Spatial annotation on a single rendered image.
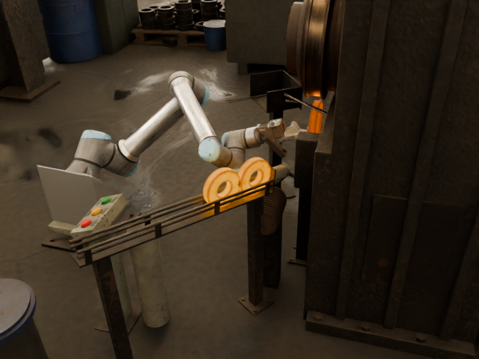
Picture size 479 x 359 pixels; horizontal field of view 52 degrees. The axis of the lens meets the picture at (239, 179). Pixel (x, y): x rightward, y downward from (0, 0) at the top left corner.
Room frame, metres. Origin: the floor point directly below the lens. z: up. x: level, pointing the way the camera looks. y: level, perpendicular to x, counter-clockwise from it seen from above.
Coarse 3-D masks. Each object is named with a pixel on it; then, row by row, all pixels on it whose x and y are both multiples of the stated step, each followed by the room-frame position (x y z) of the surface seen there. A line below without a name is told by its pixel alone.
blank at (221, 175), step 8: (224, 168) 1.50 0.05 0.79; (216, 176) 1.46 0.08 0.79; (224, 176) 1.47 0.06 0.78; (232, 176) 1.50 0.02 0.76; (208, 184) 1.44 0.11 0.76; (216, 184) 1.45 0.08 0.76; (232, 184) 1.50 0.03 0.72; (208, 192) 1.43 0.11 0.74; (216, 192) 1.45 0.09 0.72; (224, 192) 1.50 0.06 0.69; (232, 192) 1.50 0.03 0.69; (208, 200) 1.43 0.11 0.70; (224, 200) 1.47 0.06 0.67
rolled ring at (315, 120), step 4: (316, 100) 1.97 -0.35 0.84; (320, 100) 1.97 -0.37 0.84; (312, 104) 1.94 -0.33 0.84; (316, 104) 1.93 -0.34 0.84; (320, 104) 1.94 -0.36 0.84; (320, 108) 1.98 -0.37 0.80; (312, 112) 1.90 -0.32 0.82; (316, 112) 1.89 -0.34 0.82; (312, 116) 1.88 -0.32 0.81; (316, 116) 1.88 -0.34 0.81; (320, 116) 2.00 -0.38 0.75; (312, 120) 1.87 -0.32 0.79; (316, 120) 1.87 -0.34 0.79; (320, 120) 2.00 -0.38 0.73; (312, 124) 1.87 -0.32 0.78; (316, 124) 1.88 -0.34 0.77; (320, 124) 1.99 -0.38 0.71; (312, 128) 1.86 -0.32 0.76; (316, 128) 1.98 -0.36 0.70; (320, 128) 2.00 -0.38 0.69; (316, 132) 1.95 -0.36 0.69
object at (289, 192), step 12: (276, 72) 2.65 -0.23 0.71; (252, 84) 2.61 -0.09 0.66; (264, 84) 2.63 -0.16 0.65; (276, 84) 2.65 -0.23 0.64; (288, 84) 2.59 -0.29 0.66; (264, 96) 2.60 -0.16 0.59; (276, 96) 2.37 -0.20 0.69; (300, 96) 2.41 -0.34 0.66; (264, 108) 2.40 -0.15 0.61; (276, 108) 2.37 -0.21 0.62; (288, 108) 2.39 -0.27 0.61; (300, 108) 2.42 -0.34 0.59; (276, 156) 2.46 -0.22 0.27; (288, 192) 2.46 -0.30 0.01
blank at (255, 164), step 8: (248, 160) 1.58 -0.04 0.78; (256, 160) 1.57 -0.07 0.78; (264, 160) 1.60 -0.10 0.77; (240, 168) 1.56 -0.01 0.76; (248, 168) 1.54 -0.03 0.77; (256, 168) 1.57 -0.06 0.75; (264, 168) 1.59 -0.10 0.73; (240, 176) 1.53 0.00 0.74; (248, 176) 1.54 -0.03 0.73; (264, 176) 1.59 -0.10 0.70; (240, 184) 1.52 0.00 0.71; (248, 184) 1.54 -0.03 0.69; (256, 184) 1.57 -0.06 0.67
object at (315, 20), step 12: (312, 0) 1.82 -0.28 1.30; (324, 0) 1.82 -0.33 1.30; (312, 12) 1.80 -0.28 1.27; (324, 12) 1.78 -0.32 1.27; (312, 24) 1.77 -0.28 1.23; (312, 36) 1.75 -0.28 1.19; (312, 48) 1.74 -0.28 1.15; (312, 60) 1.73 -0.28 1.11; (312, 72) 1.74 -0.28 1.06; (312, 84) 1.76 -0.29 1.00
